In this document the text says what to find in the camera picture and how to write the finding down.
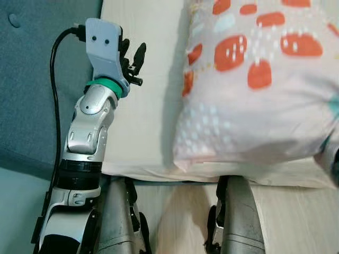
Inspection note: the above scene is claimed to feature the pink patterned pillow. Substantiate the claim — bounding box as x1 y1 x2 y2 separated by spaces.
172 0 339 173

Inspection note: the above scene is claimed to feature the bed with white sheet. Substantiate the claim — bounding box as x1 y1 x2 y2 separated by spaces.
98 0 339 188

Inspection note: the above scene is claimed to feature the silver left robot leg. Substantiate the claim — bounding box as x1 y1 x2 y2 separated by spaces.
95 177 151 254

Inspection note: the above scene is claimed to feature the silver robot leg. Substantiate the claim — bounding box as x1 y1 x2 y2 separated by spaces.
95 177 151 254
206 176 265 254

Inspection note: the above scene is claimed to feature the silver right robot leg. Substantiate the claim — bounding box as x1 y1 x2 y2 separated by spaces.
206 176 265 254

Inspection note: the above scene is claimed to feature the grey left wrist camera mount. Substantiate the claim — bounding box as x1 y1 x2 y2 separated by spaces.
85 17 131 99

